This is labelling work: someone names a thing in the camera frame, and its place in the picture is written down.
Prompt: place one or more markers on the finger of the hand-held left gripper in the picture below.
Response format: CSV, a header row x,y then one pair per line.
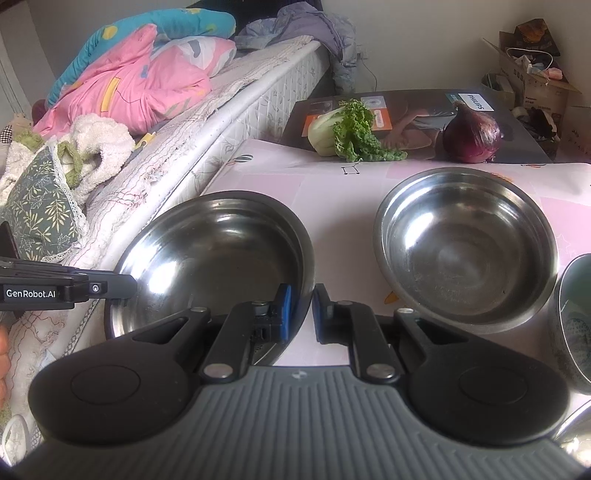
x,y
111,286

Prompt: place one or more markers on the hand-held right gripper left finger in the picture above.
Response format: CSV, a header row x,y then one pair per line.
x,y
286,311

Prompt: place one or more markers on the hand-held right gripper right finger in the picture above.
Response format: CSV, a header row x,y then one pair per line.
x,y
317,318

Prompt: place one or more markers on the stainless steel bowl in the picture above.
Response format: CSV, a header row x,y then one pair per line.
x,y
461,249

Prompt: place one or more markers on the teal ceramic bowl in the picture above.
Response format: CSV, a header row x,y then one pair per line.
x,y
575,323

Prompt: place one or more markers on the person's left hand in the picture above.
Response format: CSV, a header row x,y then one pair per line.
x,y
4,364

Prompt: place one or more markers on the green floral pillow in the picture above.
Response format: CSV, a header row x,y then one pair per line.
x,y
37,207

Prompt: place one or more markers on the pink balloon print tablecloth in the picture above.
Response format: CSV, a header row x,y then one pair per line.
x,y
323,194

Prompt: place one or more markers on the white fleece blanket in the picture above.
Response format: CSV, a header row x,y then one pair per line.
x,y
104,138

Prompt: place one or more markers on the green plush toy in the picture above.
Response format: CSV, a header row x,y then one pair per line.
x,y
21,127

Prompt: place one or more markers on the napa cabbage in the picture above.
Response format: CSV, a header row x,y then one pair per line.
x,y
325,131

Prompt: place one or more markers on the pink quilt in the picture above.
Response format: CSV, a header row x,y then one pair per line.
x,y
129,87

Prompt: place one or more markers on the white quilted mattress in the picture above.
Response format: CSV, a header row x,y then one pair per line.
x,y
258,97

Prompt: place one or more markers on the flat printed box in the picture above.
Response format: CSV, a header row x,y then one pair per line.
x,y
415,104

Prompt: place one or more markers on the red onion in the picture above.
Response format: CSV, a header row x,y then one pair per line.
x,y
473,136

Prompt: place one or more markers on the teal quilt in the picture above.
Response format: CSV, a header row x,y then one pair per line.
x,y
184,23

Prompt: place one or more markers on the stainless steel plate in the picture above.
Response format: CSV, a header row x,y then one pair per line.
x,y
577,434

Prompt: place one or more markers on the grey clothes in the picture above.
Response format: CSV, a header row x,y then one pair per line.
x,y
300,27

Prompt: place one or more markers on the open cardboard box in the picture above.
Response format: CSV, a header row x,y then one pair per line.
x,y
540,87

